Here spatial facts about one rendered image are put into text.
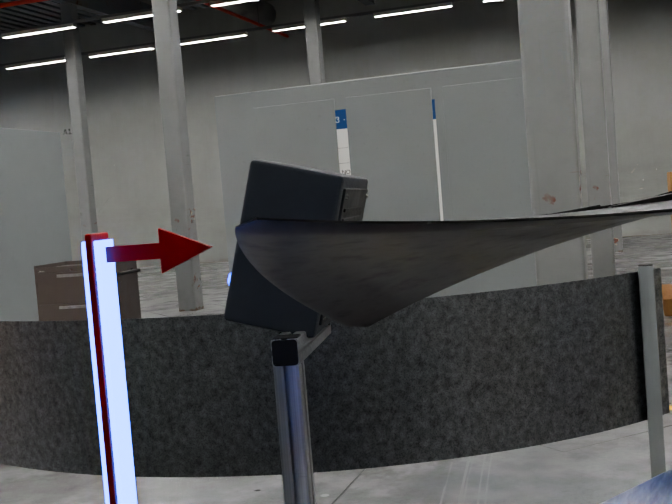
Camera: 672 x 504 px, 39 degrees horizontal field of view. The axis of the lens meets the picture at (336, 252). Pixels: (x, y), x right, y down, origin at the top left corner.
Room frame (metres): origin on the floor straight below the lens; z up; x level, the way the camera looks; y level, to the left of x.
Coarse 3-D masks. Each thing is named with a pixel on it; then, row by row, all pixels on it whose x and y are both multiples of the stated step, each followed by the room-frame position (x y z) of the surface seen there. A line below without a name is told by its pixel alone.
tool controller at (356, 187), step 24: (264, 168) 1.08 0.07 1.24; (288, 168) 1.07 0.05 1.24; (312, 168) 1.24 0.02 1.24; (264, 192) 1.08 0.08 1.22; (288, 192) 1.07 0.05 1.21; (312, 192) 1.07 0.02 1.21; (336, 192) 1.06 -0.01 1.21; (360, 192) 1.22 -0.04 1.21; (264, 216) 1.08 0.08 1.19; (288, 216) 1.07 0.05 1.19; (312, 216) 1.07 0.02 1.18; (336, 216) 1.07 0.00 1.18; (360, 216) 1.25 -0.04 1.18; (240, 264) 1.08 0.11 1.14; (240, 288) 1.08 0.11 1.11; (264, 288) 1.08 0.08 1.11; (240, 312) 1.08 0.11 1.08; (264, 312) 1.08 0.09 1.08; (288, 312) 1.07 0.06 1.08; (312, 312) 1.07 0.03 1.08; (312, 336) 1.07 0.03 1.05
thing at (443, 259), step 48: (240, 240) 0.42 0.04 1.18; (288, 240) 0.42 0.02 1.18; (336, 240) 0.43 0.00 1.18; (384, 240) 0.43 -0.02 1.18; (432, 240) 0.45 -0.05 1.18; (480, 240) 0.47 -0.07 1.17; (528, 240) 0.50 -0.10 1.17; (288, 288) 0.52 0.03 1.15; (336, 288) 0.53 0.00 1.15; (384, 288) 0.55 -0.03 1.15; (432, 288) 0.57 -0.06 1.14
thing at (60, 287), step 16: (48, 272) 7.09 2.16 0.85; (64, 272) 7.06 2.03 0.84; (80, 272) 7.03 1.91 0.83; (128, 272) 7.13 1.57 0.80; (48, 288) 7.10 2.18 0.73; (64, 288) 7.06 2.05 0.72; (80, 288) 7.03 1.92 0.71; (128, 288) 7.24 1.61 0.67; (48, 304) 7.27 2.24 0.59; (64, 304) 7.06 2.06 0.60; (80, 304) 7.03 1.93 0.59; (128, 304) 7.21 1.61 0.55; (48, 320) 7.10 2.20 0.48; (64, 320) 7.06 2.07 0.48
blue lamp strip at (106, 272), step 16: (112, 240) 0.52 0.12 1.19; (96, 256) 0.50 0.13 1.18; (96, 272) 0.50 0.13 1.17; (112, 272) 0.51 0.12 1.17; (112, 288) 0.51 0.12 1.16; (112, 304) 0.51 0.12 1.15; (112, 320) 0.51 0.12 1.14; (112, 336) 0.50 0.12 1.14; (112, 352) 0.50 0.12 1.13; (112, 368) 0.50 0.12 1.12; (112, 384) 0.50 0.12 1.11; (112, 400) 0.50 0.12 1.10; (112, 416) 0.50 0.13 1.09; (128, 416) 0.52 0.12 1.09; (112, 432) 0.50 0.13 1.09; (128, 432) 0.51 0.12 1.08; (128, 448) 0.51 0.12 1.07; (128, 464) 0.51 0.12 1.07; (128, 480) 0.51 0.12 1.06; (128, 496) 0.51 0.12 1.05
